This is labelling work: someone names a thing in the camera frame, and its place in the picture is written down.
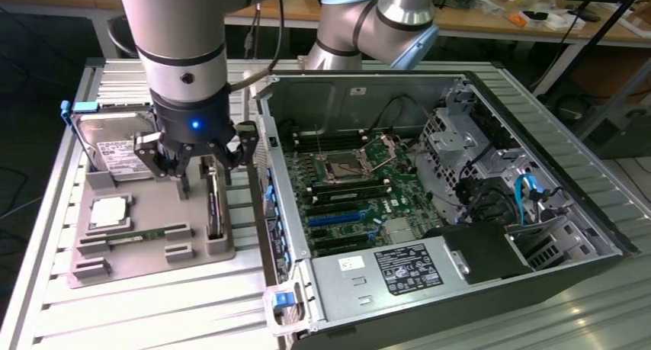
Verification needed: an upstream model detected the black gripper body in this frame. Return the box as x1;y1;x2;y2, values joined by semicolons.
149;85;239;148

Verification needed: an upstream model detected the Nvidia graphics card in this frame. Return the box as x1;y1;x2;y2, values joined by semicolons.
201;155;231;243

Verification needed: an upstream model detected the hard disk with blue rails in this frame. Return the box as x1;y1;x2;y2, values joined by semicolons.
59;100;167;183

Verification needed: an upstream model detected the silver CPU chip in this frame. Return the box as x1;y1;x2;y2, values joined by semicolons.
89;197;131;227

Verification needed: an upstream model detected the CPU socket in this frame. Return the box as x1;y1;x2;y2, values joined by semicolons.
315;151;372;186

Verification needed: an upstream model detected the green RAM stick loose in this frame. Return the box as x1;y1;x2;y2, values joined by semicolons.
104;227;172;246

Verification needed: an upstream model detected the installed RAM stick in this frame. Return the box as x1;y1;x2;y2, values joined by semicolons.
311;185;391;205

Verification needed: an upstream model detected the blue expansion slot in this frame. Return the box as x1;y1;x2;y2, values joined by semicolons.
307;211;360;230

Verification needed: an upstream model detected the grey parts rack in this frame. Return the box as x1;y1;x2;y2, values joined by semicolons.
68;109;237;290

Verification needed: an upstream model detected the metal socket cover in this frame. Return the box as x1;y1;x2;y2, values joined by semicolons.
357;133;403;172

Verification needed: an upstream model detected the green motherboard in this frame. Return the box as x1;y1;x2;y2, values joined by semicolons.
281;130;443;258

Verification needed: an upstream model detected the silver chipset heatsink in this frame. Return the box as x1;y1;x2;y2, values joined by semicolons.
383;217;425;242

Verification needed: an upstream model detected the silver disk bay cage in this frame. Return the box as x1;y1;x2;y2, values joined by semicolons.
416;86;515;183

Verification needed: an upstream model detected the silver power supply unit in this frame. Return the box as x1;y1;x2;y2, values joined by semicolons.
307;235;472;324

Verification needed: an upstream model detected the black plastic air shroud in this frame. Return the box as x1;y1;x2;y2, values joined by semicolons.
420;222;534;286

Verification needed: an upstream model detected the open black PC case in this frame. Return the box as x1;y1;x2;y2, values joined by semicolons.
248;69;642;350

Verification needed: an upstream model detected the black slanted pole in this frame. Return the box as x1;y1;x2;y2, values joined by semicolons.
536;0;643;99

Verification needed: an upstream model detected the thin cable with connector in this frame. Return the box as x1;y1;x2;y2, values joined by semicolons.
244;2;261;59

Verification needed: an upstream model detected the black looped wire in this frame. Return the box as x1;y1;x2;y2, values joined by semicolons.
373;94;431;133

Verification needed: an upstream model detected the thick black camera cable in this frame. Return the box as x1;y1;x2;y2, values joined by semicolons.
263;0;287;75

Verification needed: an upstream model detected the blue SATA wire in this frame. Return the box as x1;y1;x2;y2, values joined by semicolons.
512;172;542;227

